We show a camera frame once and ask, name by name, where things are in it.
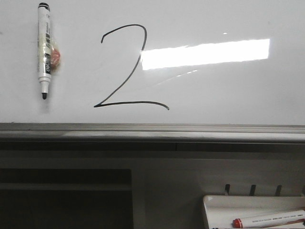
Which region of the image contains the clear acrylic marker tray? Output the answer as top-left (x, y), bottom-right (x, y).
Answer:
top-left (203, 195), bottom-right (305, 229)

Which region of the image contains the white whiteboard with aluminium frame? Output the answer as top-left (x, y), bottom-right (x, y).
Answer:
top-left (0, 0), bottom-right (305, 143)

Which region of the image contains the black whiteboard marker with magnet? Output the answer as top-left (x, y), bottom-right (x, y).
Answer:
top-left (37, 2), bottom-right (61, 100)

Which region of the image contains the red capped whiteboard marker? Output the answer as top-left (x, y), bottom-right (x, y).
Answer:
top-left (232, 209), bottom-right (305, 229)

